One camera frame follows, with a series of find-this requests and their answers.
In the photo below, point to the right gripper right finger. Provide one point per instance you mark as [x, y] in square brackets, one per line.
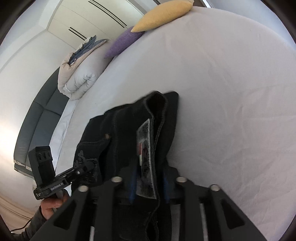
[206, 213]

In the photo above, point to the person's left hand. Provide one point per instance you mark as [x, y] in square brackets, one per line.
[48, 204]

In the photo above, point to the white wardrobe with black handles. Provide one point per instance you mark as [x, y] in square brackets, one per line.
[75, 21]

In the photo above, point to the folded blue denim garment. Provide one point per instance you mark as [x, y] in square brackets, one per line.
[88, 45]

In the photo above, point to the folded beige grey duvet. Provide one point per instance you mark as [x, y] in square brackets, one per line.
[75, 79]

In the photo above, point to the left forearm in grey sleeve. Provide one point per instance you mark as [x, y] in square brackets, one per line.
[35, 224]

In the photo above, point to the purple cushion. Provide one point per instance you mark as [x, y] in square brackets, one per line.
[126, 39]

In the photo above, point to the dark grey upholstered headboard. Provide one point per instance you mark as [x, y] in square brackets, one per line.
[39, 123]

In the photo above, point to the yellow cushion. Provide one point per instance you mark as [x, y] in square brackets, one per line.
[162, 14]

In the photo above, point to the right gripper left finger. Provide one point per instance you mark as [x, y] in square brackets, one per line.
[88, 214]

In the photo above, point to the black denim pants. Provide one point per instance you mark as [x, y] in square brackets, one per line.
[132, 141]

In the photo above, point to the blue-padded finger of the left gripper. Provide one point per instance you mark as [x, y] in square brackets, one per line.
[69, 175]

